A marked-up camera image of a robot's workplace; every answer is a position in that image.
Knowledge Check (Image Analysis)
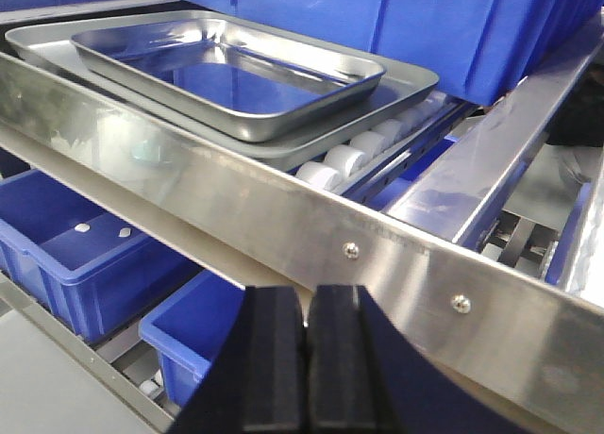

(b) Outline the blue bin lower centre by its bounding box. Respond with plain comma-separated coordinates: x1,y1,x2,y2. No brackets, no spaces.
1,170,200,343

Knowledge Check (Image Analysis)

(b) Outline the large silver tray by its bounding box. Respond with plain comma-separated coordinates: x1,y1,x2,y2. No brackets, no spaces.
6,10,438,170

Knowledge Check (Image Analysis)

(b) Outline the large blue bin upper shelf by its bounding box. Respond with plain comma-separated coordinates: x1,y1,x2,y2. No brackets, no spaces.
186,0,603,105

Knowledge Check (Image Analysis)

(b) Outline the steel side rail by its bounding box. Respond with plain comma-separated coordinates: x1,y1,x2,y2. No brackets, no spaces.
383,38,603,249

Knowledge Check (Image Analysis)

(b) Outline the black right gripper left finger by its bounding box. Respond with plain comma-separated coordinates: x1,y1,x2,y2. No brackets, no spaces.
168,286,307,433

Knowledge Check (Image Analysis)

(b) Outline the small silver tray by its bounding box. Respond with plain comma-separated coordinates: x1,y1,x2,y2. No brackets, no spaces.
71,18,386,142

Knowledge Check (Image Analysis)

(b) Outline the stainless steel shelf front rail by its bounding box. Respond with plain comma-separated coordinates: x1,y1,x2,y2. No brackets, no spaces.
1,55,603,433

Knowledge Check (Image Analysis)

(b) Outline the blue bin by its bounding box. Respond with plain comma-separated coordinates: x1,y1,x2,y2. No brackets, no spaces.
139,271,244,407
1,170,200,343

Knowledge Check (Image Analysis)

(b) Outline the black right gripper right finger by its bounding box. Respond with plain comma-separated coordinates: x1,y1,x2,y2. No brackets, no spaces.
308,285,524,433

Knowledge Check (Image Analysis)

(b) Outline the blue bin lower right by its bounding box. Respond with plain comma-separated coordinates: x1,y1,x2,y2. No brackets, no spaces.
139,271,244,407

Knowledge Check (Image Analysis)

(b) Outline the white roller track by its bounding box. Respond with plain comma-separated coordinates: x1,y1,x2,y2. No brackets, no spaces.
295,92,452,192

